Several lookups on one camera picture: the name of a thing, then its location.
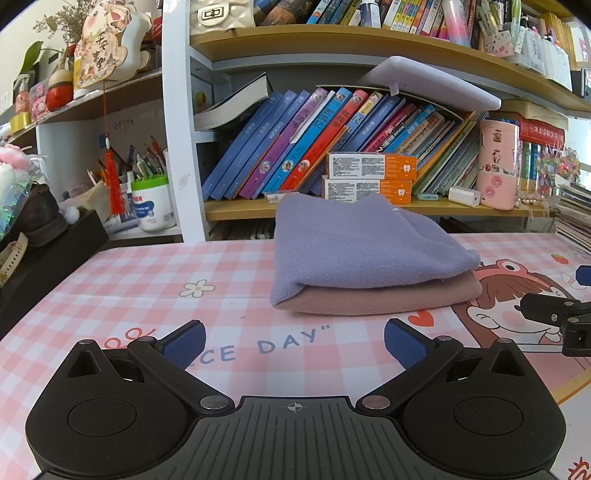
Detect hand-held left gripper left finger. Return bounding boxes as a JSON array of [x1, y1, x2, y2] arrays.
[[65, 319, 235, 411]]

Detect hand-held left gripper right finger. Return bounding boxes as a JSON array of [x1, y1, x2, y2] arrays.
[[355, 318, 532, 411]]

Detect purple and pink knit sweater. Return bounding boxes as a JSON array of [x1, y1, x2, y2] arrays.
[[270, 193, 483, 317]]

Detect stack of worn booklets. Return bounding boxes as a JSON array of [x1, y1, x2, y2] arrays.
[[554, 182, 591, 252]]

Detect colourful bead ornament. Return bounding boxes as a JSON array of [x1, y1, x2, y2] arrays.
[[536, 148, 580, 185]]

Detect pink sticker-covered canister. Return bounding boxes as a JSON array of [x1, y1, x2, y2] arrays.
[[475, 119, 522, 210]]

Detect white charger block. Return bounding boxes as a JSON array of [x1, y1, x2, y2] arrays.
[[449, 185, 481, 208]]

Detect white jar with blue label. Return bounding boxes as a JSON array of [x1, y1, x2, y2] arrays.
[[130, 176, 177, 232]]

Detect thick red book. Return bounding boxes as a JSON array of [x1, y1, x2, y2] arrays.
[[518, 117, 566, 149]]

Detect black box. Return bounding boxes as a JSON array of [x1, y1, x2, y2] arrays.
[[0, 210, 109, 340]]

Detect orange and white toothpaste box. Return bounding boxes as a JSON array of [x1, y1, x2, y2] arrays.
[[323, 178, 414, 205], [327, 152, 417, 181]]

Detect beige pouch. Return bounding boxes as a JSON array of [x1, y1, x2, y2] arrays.
[[60, 182, 112, 222]]

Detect red tassel ornament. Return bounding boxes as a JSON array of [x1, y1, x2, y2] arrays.
[[99, 134, 126, 215]]

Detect bunch of pens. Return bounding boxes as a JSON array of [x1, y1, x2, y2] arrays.
[[88, 143, 169, 184]]

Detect black device on shelf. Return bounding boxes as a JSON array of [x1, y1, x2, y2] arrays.
[[570, 68, 591, 99]]

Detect row of blue leaning books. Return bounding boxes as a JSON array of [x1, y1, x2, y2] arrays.
[[202, 87, 490, 201]]

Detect white bookshelf with wooden boards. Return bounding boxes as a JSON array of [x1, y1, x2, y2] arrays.
[[161, 0, 591, 243]]

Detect white storage box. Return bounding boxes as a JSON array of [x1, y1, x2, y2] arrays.
[[542, 44, 573, 92]]

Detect white side shelf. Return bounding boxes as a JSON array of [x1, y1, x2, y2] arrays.
[[0, 69, 185, 241]]

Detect clear pen organizer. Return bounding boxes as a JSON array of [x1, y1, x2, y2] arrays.
[[512, 21, 546, 72]]

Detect row of yellow books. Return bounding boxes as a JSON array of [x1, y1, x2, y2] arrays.
[[538, 11, 578, 70]]

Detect red round doll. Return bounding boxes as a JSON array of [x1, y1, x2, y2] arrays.
[[46, 65, 75, 112]]

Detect pink gradient bottle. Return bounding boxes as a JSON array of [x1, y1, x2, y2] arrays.
[[441, 0, 472, 47]]

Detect cartoon wooden plaque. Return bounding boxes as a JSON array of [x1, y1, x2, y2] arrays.
[[73, 0, 139, 90]]

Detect row of colourful paperback books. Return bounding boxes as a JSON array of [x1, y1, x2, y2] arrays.
[[254, 0, 462, 38]]

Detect green plant leaf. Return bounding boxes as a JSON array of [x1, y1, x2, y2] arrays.
[[18, 41, 44, 77]]

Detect cream quilted handbag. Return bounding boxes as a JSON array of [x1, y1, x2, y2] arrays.
[[189, 0, 256, 37]]

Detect small spray bottle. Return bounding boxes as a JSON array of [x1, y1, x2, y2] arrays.
[[360, 0, 382, 28]]

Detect dried flowers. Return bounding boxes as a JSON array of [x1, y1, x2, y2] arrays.
[[34, 0, 98, 47]]

